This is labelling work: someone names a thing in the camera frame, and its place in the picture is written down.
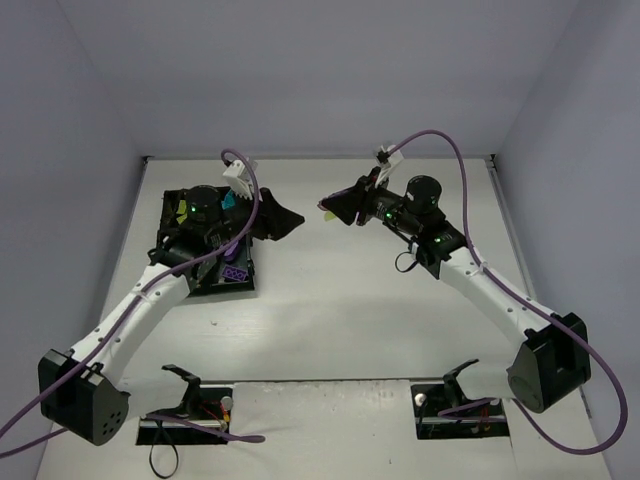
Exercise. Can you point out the lime green lego brick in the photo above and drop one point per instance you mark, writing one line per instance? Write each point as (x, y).
(182, 211)

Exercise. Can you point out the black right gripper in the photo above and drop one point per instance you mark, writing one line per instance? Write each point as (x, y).
(363, 201)

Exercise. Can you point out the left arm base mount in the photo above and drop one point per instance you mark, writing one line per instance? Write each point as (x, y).
(212, 410)

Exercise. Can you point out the purple round paw lego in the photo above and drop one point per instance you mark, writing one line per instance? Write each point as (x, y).
(233, 252)

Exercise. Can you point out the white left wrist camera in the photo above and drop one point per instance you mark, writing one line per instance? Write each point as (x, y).
(238, 178)

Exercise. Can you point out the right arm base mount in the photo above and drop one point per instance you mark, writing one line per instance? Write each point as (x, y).
(443, 412)

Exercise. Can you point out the teal 2x4 lego brick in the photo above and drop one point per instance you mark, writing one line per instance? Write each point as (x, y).
(229, 200)

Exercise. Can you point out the black four-compartment bin tray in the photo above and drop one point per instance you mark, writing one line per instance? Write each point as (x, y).
(206, 229)

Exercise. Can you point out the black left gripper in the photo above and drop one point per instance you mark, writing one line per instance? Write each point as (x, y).
(257, 214)

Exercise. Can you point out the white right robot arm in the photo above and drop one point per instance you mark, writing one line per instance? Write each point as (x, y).
(549, 360)

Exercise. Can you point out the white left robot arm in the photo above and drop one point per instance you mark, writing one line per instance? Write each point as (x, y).
(83, 388)

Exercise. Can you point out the purple 2x4 lego brick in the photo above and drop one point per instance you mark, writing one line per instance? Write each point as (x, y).
(234, 274)

